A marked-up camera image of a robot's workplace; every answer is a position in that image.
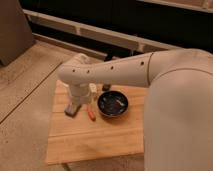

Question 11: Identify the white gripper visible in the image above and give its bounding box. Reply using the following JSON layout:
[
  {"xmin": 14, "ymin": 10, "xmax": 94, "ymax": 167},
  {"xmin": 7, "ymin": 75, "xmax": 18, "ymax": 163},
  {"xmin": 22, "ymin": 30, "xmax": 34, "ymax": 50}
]
[{"xmin": 69, "ymin": 84, "xmax": 91, "ymax": 105}]

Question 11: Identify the white blue sponge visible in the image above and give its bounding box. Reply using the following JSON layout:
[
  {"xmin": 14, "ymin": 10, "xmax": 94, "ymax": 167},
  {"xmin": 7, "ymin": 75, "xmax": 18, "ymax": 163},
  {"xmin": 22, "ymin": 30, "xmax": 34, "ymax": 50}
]
[{"xmin": 64, "ymin": 104, "xmax": 81, "ymax": 117}]

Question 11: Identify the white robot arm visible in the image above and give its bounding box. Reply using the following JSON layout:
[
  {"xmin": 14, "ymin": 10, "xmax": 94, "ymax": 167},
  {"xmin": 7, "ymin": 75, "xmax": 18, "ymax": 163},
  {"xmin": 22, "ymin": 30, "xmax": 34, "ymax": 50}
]
[{"xmin": 59, "ymin": 49, "xmax": 213, "ymax": 171}]

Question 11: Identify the dark ceramic bowl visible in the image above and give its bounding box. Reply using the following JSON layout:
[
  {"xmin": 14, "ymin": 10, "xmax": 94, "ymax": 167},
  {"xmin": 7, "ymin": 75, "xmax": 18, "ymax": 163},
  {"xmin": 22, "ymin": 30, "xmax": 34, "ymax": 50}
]
[{"xmin": 97, "ymin": 91, "xmax": 129, "ymax": 117}]

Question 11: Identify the orange carrot toy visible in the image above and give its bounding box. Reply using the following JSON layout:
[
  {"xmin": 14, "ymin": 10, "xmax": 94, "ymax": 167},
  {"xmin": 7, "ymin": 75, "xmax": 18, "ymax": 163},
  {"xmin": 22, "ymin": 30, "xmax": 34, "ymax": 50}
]
[{"xmin": 87, "ymin": 105, "xmax": 96, "ymax": 121}]

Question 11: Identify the small dark object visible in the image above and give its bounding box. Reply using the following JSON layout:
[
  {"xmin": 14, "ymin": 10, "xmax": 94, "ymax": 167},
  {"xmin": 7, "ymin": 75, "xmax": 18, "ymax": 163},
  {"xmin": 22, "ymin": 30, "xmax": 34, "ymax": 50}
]
[{"xmin": 102, "ymin": 84, "xmax": 111, "ymax": 92}]

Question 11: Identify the wooden table board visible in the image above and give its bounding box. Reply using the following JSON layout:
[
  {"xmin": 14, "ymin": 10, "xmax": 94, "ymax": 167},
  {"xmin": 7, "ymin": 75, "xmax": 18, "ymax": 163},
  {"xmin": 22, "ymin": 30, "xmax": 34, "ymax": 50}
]
[{"xmin": 46, "ymin": 81, "xmax": 147, "ymax": 165}]

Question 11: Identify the brown cabinet at left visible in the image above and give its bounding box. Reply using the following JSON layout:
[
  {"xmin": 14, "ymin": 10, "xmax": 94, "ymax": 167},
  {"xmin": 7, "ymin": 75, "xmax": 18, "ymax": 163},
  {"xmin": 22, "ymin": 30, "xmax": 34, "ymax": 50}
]
[{"xmin": 0, "ymin": 0, "xmax": 35, "ymax": 66}]

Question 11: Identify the white wooden rail frame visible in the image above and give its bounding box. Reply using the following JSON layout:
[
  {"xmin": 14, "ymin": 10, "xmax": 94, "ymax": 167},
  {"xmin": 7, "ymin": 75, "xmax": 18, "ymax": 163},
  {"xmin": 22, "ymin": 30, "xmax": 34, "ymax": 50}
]
[{"xmin": 23, "ymin": 9, "xmax": 179, "ymax": 52}]

